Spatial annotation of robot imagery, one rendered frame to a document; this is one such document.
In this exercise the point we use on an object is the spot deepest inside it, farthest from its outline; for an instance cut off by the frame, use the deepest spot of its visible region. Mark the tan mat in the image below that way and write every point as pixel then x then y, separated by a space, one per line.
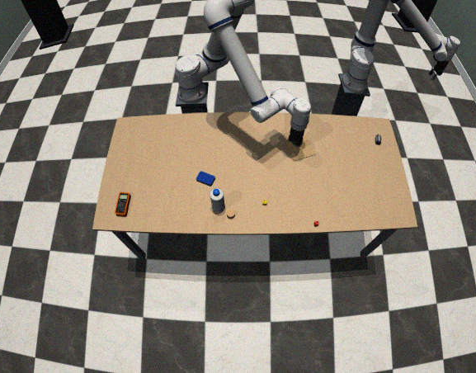
pixel 303 151

